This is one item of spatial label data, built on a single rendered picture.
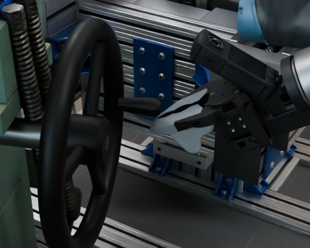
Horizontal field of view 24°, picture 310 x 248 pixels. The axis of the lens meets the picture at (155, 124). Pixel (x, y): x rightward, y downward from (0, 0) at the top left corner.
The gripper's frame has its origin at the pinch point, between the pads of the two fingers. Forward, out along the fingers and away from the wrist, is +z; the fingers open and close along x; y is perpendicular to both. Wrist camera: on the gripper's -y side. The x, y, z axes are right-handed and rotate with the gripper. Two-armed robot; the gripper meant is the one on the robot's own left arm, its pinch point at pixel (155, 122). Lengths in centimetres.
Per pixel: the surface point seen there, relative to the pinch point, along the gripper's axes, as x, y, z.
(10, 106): -13.7, -15.1, 7.6
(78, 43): -13.5, -18.3, -4.2
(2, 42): -13.5, -22.0, 3.6
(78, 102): 123, 41, 84
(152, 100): 0.1, -3.1, -1.2
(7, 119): -15.0, -14.3, 8.1
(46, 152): -23.7, -12.6, 0.1
